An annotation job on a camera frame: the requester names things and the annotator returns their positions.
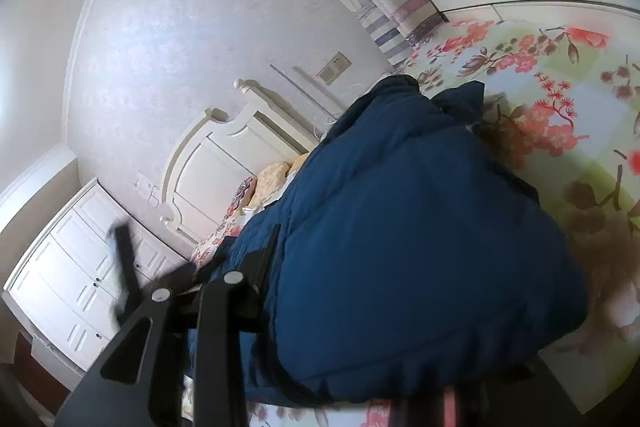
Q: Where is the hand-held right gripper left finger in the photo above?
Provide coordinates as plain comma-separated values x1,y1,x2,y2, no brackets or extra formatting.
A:
55,226,282,427

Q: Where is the white wall outlet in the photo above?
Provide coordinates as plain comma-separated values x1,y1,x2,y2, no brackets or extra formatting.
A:
135,174,162,208

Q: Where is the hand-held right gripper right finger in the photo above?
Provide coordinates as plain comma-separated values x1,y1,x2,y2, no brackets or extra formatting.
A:
392,354,596,427

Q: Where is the yellow pillow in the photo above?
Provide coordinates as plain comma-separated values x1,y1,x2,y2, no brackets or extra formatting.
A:
247,162,293,208

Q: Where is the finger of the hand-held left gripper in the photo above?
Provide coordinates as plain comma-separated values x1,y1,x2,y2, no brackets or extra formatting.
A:
112,223,227,324

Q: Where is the dark blue puffer jacket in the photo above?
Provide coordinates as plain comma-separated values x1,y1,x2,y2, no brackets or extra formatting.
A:
187,74,591,408

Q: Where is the cream wooden headboard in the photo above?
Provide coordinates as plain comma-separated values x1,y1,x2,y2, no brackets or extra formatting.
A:
160,78,321,248

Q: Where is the white wardrobe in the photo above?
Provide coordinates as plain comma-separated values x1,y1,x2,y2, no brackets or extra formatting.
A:
0,177,191,378

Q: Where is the beige wall switch plate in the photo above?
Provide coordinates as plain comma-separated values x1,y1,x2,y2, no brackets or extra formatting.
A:
316,52,352,85

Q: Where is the white wall pipe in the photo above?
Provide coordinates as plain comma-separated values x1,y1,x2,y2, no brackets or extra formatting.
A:
269,64,336,118

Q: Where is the embroidered red patterned pillow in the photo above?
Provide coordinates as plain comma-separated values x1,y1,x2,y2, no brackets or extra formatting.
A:
230,177,258,218

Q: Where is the floral bedspread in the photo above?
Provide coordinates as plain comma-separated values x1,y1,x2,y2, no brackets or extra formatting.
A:
182,19,640,427

